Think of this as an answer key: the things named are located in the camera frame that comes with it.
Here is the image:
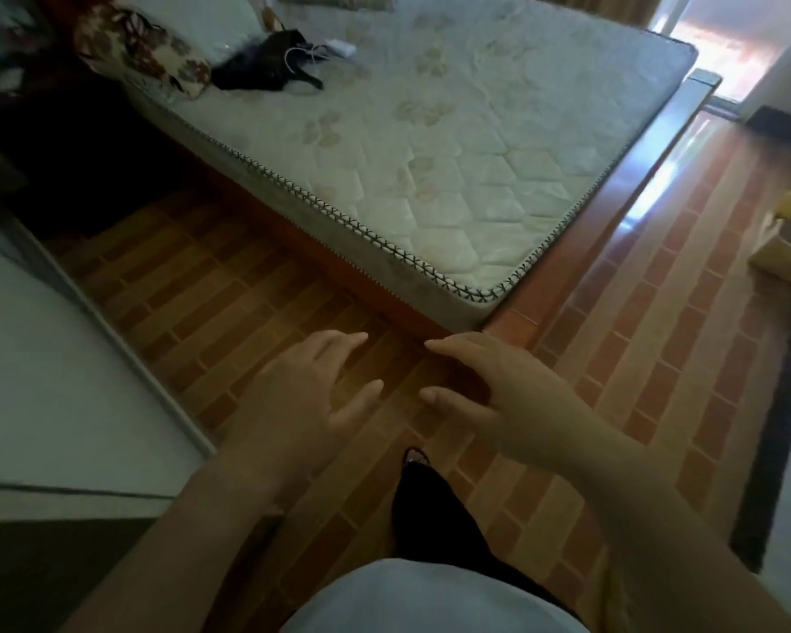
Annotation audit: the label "person's left hand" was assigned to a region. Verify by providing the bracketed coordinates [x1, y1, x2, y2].
[226, 329, 385, 499]

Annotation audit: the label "person's right hand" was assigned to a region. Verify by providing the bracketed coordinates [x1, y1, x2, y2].
[421, 332, 609, 477]

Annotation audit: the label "person's left forearm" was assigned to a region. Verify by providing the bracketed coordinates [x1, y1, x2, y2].
[59, 451, 286, 633]

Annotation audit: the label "person's right forearm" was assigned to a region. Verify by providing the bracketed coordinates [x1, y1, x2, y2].
[567, 422, 791, 633]

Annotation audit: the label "person's black trousers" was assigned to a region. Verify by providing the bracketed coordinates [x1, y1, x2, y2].
[392, 455, 589, 622]

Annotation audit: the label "person's white shirt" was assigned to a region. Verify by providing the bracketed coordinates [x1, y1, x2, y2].
[279, 556, 589, 633]

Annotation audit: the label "white quilted mattress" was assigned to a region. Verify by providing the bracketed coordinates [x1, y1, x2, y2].
[115, 0, 700, 331]

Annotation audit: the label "white cabinet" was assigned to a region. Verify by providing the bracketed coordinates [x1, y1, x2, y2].
[0, 203, 219, 521]

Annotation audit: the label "black bag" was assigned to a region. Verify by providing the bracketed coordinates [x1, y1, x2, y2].
[210, 29, 326, 94]

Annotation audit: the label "yellow bin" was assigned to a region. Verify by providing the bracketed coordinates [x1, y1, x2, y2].
[747, 188, 791, 285]

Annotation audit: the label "floral patterned pillow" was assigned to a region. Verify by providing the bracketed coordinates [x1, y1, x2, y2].
[73, 2, 212, 101]

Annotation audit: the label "white pillow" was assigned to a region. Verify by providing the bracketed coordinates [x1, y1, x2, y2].
[115, 0, 272, 68]

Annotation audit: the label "brown curtain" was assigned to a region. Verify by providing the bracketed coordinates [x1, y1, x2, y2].
[554, 0, 668, 31]

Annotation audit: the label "dark doormat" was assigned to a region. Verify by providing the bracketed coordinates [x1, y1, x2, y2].
[745, 104, 791, 137]

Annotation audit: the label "wooden bed frame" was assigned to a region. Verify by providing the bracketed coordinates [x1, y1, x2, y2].
[142, 69, 723, 351]

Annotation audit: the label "white cable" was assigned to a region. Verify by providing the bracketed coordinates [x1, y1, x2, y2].
[284, 44, 331, 77]

